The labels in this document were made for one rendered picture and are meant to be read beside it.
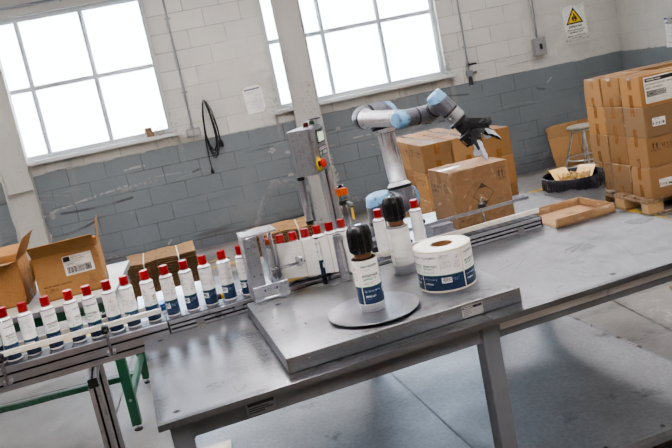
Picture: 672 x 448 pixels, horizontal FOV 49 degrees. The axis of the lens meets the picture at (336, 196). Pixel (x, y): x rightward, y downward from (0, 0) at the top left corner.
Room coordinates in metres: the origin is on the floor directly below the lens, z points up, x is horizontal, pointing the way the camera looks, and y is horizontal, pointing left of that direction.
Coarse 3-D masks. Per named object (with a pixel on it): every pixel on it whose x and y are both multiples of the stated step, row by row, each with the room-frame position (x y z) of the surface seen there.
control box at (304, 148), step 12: (288, 132) 2.96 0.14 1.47; (300, 132) 2.95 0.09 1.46; (312, 132) 2.97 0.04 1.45; (300, 144) 2.95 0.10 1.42; (312, 144) 2.94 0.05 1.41; (300, 156) 2.95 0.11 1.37; (312, 156) 2.94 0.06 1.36; (324, 156) 3.04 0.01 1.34; (300, 168) 2.96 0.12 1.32; (312, 168) 2.94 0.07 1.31; (324, 168) 3.02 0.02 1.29
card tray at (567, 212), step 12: (552, 204) 3.36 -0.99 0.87; (564, 204) 3.38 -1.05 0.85; (576, 204) 3.40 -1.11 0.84; (588, 204) 3.33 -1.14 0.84; (600, 204) 3.25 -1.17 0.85; (612, 204) 3.15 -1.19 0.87; (540, 216) 3.32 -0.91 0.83; (552, 216) 3.28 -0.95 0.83; (564, 216) 3.23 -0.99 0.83; (576, 216) 3.10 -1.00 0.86; (588, 216) 3.12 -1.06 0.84
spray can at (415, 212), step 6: (414, 204) 3.03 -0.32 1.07; (414, 210) 3.03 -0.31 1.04; (420, 210) 3.04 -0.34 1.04; (414, 216) 3.03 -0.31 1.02; (420, 216) 3.03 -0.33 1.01; (414, 222) 3.03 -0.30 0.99; (420, 222) 3.03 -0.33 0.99; (414, 228) 3.03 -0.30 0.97; (420, 228) 3.03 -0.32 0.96; (414, 234) 3.04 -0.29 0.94; (420, 234) 3.03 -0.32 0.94; (414, 240) 3.05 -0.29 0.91
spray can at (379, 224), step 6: (378, 210) 2.99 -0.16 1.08; (378, 216) 2.99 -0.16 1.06; (378, 222) 2.98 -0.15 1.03; (384, 222) 2.99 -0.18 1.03; (378, 228) 2.98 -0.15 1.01; (384, 228) 2.98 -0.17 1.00; (378, 234) 2.98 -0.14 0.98; (384, 234) 2.98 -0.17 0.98; (378, 240) 2.98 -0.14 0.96; (384, 240) 2.98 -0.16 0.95; (378, 246) 2.99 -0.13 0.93; (384, 246) 2.98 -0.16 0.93
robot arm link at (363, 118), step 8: (360, 112) 3.38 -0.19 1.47; (368, 112) 3.34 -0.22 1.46; (376, 112) 3.27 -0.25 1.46; (384, 112) 3.22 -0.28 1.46; (392, 112) 3.16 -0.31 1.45; (400, 112) 3.08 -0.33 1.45; (408, 112) 3.09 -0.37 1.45; (416, 112) 3.10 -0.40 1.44; (352, 120) 3.43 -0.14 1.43; (360, 120) 3.37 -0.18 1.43; (368, 120) 3.31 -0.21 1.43; (376, 120) 3.25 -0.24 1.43; (384, 120) 3.20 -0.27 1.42; (392, 120) 3.11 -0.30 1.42; (400, 120) 3.07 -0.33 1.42; (408, 120) 3.08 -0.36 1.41; (416, 120) 3.10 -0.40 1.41; (360, 128) 3.40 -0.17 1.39; (368, 128) 3.39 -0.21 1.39; (400, 128) 3.09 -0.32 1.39
